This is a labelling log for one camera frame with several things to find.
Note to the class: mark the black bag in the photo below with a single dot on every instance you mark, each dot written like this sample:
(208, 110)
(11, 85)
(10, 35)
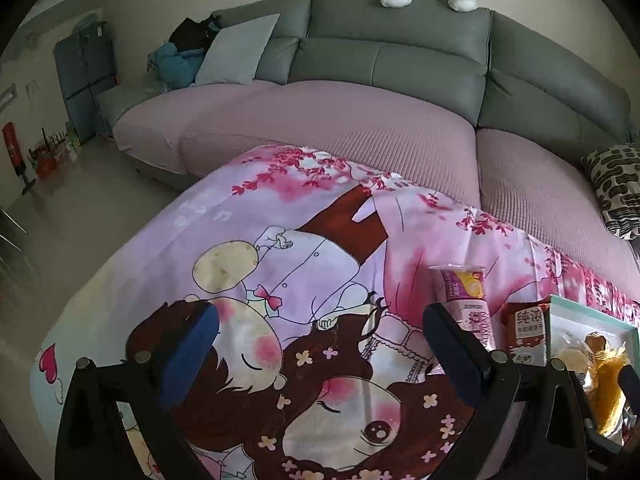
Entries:
(187, 37)

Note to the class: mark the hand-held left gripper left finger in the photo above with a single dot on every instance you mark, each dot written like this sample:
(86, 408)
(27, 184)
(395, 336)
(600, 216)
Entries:
(187, 355)

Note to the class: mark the metal chair leg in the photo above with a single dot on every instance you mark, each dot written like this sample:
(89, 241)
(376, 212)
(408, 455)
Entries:
(15, 225)

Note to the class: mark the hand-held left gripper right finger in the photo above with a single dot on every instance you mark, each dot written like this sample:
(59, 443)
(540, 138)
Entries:
(452, 350)

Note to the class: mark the red basket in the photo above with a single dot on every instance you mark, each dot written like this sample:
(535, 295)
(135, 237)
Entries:
(45, 165)

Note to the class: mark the light grey pillow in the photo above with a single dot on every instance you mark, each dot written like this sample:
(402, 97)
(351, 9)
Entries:
(235, 55)

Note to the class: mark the green container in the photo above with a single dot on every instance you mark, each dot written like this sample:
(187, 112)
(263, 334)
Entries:
(72, 142)

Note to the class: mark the pink sofa cover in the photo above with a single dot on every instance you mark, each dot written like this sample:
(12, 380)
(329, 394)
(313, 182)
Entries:
(325, 125)

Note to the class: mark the grey sofa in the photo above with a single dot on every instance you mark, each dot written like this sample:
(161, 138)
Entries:
(390, 65)

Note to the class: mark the black and white patterned cushion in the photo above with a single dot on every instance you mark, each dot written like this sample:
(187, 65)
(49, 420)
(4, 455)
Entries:
(617, 185)

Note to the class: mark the printed cartoon blanket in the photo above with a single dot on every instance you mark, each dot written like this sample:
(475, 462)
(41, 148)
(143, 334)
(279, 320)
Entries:
(300, 260)

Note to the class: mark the blue cabinet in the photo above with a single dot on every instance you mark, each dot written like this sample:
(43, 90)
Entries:
(82, 75)

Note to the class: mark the grey cushion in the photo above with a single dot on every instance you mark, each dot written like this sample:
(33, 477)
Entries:
(636, 250)

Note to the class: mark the teal rimmed white box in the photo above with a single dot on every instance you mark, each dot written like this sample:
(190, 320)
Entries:
(590, 317)

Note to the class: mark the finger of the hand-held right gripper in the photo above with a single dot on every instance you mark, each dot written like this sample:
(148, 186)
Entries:
(630, 382)
(605, 462)

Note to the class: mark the round orange cake packet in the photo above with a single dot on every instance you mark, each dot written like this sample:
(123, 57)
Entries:
(572, 359)

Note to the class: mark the golden snack packet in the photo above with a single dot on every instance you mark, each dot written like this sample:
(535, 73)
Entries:
(607, 390)

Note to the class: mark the red brown biscuit packet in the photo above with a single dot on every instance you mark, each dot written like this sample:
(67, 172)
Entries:
(527, 330)

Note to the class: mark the purple biscuit packet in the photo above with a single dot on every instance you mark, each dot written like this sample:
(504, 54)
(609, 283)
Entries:
(465, 300)

